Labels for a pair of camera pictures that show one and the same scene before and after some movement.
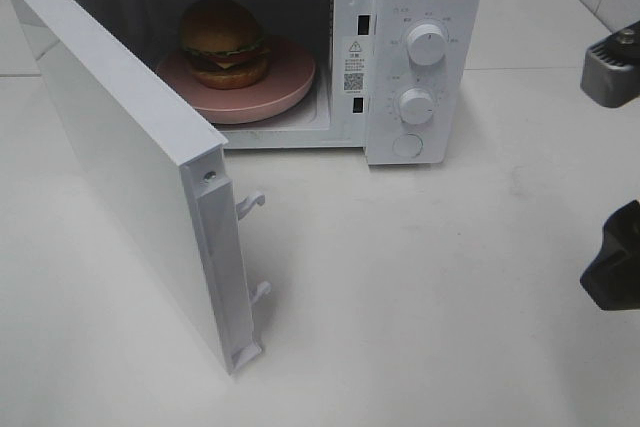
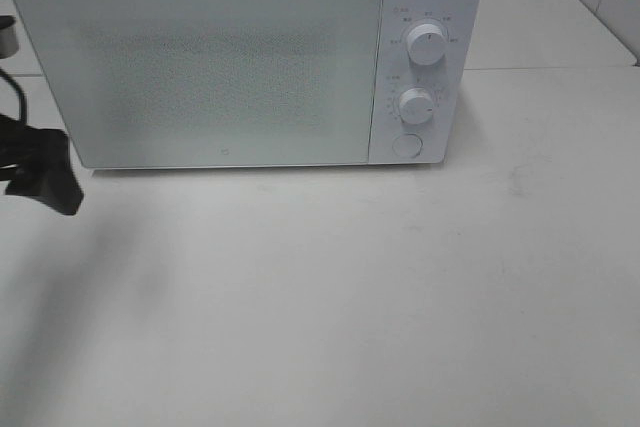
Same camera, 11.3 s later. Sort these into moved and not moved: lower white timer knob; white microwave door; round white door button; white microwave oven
Moved: white microwave door
Not moved: lower white timer knob; white microwave oven; round white door button
